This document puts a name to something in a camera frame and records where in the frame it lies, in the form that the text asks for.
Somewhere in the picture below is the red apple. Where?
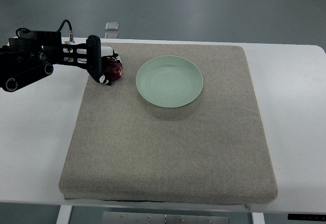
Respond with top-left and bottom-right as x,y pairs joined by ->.
102,60 -> 123,83

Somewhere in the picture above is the white right table leg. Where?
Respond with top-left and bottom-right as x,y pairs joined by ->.
251,212 -> 265,224

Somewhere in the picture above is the lower silver floor plate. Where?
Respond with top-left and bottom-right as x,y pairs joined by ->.
104,32 -> 118,39

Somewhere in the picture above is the beige fabric cushion mat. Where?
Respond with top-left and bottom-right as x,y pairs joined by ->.
59,43 -> 278,205

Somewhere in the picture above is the light green plate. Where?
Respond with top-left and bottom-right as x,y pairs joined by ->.
135,55 -> 204,108

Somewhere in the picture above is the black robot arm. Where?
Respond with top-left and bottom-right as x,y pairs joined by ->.
1,27 -> 103,92

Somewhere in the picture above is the metal table crossbar plate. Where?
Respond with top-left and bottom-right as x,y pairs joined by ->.
101,211 -> 230,224

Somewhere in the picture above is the black table control panel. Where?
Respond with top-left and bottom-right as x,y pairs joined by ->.
287,213 -> 326,221

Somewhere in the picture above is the white table leg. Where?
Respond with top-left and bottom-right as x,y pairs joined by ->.
56,205 -> 73,224
251,212 -> 265,224

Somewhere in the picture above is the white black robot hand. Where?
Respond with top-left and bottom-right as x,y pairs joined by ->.
99,46 -> 123,86

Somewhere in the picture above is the white left table leg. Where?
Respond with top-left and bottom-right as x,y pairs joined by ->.
56,205 -> 73,224

